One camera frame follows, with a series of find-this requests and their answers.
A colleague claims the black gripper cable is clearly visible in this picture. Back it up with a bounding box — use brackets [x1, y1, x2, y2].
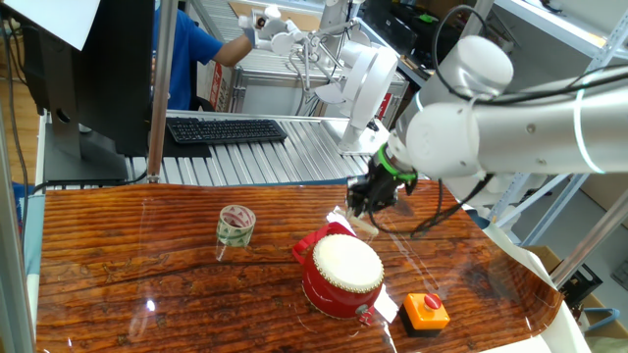
[367, 172, 496, 239]

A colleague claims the white haptic teleoperation device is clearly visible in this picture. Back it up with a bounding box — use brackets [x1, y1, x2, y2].
[237, 0, 399, 153]

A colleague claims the wood grain table sheet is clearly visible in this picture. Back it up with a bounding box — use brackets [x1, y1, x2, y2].
[34, 178, 565, 353]

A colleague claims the small red drum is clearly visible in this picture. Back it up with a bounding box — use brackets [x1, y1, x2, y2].
[299, 232, 387, 328]

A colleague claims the orange emergency stop button box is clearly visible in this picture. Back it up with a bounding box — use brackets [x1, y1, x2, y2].
[397, 292, 451, 338]

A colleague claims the brown wooden board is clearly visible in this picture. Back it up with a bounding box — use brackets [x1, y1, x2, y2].
[228, 0, 323, 34]

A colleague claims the green wrist adapter ring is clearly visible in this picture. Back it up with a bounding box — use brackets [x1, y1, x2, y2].
[376, 142, 418, 182]

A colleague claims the red white printed carton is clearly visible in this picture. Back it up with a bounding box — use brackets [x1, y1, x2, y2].
[208, 61, 232, 113]

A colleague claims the small cardboard box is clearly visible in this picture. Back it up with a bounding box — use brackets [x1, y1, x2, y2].
[524, 244, 563, 275]

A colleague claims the open cardboard box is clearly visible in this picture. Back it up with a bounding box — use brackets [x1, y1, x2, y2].
[581, 292, 628, 353]

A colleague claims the black metal bracket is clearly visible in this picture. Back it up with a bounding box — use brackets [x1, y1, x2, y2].
[558, 264, 603, 308]

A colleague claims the large cardboard box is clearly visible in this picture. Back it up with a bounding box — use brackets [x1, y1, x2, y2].
[578, 172, 628, 212]

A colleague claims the operator gloved hand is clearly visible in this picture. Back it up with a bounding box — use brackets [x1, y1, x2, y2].
[237, 14, 264, 49]

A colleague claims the aluminium frame strut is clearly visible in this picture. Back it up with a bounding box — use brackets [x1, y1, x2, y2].
[549, 188, 628, 288]

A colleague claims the red ribbon strap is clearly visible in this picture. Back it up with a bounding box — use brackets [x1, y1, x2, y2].
[291, 221, 357, 266]

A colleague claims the black computer monitor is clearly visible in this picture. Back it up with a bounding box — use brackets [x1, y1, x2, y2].
[19, 0, 158, 183]

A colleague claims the white drumstick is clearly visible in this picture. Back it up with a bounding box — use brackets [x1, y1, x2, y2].
[345, 210, 380, 236]

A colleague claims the white metal shelf rack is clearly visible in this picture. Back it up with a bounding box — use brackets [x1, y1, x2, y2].
[485, 0, 628, 246]

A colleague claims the printed packing tape roll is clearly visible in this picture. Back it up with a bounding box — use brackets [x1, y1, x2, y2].
[215, 204, 257, 249]

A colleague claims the black keyboard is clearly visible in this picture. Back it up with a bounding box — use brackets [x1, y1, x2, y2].
[165, 117, 288, 146]

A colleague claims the round metal pole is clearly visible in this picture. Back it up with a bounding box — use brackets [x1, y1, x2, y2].
[145, 0, 181, 184]

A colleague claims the grey frame post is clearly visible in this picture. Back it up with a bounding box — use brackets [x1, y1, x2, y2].
[0, 105, 36, 353]

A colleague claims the white foam packing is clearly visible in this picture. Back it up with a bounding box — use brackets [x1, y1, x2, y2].
[441, 174, 549, 220]

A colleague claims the black desk mat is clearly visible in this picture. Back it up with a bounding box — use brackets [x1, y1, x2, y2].
[161, 125, 213, 160]

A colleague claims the operator blue shirt torso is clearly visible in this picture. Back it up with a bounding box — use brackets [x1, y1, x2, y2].
[151, 7, 225, 112]

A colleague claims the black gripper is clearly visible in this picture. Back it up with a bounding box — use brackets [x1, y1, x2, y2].
[345, 156, 418, 217]

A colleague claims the operator bare forearm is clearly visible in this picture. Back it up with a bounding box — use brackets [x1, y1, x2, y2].
[211, 32, 254, 69]

